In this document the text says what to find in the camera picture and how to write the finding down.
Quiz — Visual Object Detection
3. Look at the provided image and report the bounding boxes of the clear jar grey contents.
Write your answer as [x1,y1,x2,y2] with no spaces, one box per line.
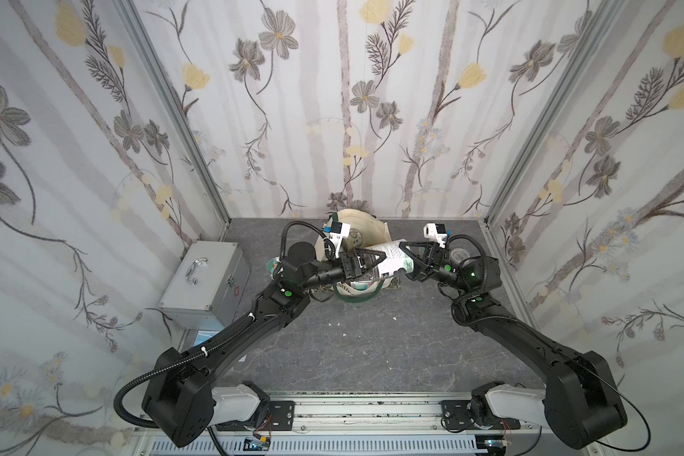
[450,247,472,265]

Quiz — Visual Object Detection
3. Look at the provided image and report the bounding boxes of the white cartoon label seed jar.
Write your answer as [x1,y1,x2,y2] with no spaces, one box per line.
[267,256,283,279]

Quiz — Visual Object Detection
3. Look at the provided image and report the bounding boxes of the plain white lid jar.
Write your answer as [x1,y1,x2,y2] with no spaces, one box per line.
[370,239,414,280]

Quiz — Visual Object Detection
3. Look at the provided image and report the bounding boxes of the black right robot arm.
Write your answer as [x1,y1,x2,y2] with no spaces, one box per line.
[399,236,628,450]

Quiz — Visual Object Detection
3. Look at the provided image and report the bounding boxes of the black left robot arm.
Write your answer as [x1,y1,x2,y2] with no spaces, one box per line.
[113,220,388,448]

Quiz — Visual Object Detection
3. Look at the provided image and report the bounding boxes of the cream canvas tote bag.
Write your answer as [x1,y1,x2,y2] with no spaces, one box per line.
[312,209,396,305]

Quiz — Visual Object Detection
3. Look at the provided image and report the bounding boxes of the grey metal case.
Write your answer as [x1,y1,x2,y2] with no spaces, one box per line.
[159,241,251,332]

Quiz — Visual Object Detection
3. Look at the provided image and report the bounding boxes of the blue face mask pack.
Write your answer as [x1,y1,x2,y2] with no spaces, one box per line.
[184,330,218,350]

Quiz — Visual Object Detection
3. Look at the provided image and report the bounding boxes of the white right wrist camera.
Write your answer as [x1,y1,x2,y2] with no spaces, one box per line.
[424,222,450,248]

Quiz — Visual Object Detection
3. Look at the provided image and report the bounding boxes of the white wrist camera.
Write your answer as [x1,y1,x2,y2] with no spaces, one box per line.
[323,222,351,255]
[424,222,450,248]

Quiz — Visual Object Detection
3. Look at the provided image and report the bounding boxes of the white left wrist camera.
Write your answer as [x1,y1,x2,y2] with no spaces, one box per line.
[323,222,351,255]

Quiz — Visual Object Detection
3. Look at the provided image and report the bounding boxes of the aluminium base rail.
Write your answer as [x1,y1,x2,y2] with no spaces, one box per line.
[127,391,575,455]

